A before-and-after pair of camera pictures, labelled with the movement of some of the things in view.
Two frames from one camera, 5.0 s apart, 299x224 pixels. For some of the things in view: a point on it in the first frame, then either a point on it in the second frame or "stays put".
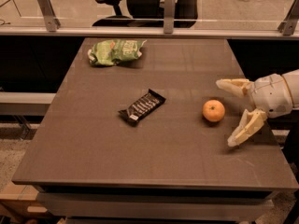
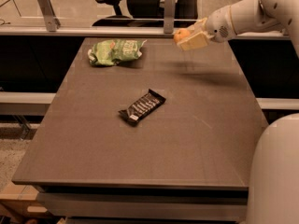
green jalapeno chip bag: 106,52 stays put
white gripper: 271,94 -> 219,25
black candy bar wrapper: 133,113 stays put
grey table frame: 135,204 stays put
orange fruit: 213,110 -> 180,34
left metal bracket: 52,23 stays put
